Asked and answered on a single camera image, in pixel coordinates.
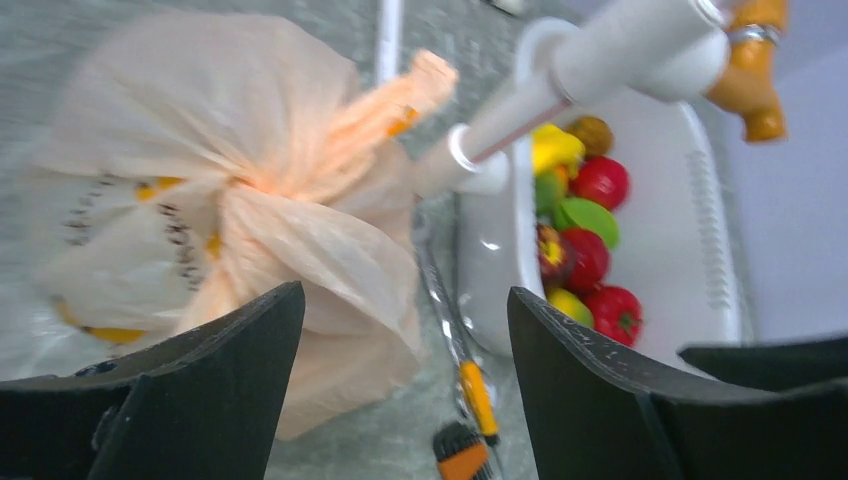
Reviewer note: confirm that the yellow green small mango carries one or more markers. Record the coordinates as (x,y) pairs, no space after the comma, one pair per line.
(571,306)

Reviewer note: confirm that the red fake apple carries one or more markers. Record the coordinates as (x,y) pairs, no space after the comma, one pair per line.
(604,181)

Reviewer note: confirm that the green orange fake mango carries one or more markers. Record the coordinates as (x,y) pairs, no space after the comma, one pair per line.
(551,187)

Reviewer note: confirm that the orange faucet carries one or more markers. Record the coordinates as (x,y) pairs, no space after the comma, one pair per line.
(746,86)

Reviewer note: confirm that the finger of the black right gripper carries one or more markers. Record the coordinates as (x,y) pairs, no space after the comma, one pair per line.
(771,367)

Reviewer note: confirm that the white PVC pipe frame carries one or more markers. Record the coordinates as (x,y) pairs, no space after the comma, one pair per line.
(668,50)

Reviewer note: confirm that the dark purple fake mangosteen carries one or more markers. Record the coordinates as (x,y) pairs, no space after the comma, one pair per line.
(555,256)

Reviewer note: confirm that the red fake tomato centre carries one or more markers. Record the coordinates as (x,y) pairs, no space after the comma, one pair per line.
(591,260)

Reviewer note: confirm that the peach plastic bag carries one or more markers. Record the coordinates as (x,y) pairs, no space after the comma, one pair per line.
(199,160)

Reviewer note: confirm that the red fake tomato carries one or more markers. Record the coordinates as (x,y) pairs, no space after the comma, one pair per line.
(591,260)
(617,313)

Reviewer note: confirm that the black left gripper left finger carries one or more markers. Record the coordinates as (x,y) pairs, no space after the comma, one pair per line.
(204,404)

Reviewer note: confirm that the green fake lime slice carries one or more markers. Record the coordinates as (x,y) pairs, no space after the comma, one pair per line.
(586,214)

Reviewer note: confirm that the red fake tomato front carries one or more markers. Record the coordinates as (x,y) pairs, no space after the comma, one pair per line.
(617,313)

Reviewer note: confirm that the yellow fake banana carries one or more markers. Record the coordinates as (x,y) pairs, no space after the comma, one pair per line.
(553,147)

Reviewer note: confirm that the orange black brush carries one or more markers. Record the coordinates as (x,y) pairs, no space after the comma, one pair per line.
(460,453)

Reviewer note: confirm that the brown fake kiwi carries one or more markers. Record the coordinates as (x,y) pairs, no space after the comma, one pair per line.
(594,133)

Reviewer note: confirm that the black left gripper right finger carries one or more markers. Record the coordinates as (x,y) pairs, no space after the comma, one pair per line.
(596,409)

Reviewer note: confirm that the white plastic basin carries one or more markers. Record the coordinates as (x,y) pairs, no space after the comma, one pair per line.
(674,251)

